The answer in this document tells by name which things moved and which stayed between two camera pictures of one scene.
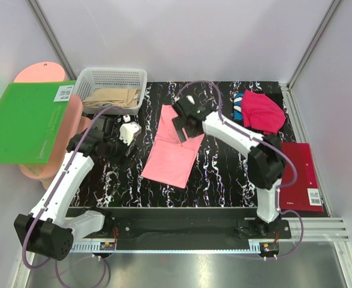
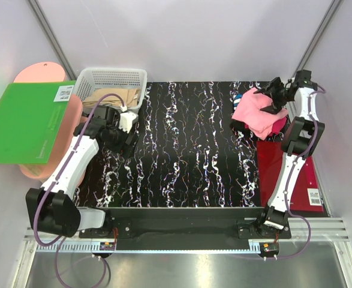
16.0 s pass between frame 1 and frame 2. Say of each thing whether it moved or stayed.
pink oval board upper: stayed
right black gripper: moved
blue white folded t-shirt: stayed
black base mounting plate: stayed
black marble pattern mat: stayed
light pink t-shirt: moved
